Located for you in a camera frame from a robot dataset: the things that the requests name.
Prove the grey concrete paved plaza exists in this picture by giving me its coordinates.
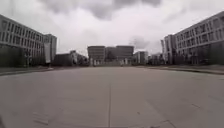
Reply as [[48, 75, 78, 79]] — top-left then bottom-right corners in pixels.
[[0, 65, 224, 128]]

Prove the long grey office building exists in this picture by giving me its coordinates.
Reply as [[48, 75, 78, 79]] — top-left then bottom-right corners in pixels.
[[0, 13, 58, 68]]

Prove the large pale office building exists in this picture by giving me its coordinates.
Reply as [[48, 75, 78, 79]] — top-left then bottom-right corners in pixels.
[[162, 10, 224, 66]]

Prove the wide grey twin-block building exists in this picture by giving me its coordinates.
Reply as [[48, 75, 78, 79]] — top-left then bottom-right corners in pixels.
[[87, 45, 135, 66]]

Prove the low dark building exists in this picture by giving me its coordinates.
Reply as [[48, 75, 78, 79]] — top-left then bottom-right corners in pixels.
[[53, 50, 88, 67]]

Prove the small white building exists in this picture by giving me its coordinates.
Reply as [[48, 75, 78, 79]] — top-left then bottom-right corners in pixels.
[[134, 50, 149, 66]]

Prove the raised kerb strip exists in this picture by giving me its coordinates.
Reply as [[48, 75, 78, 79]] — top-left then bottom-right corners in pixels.
[[146, 65, 224, 76], [0, 66, 54, 77]]

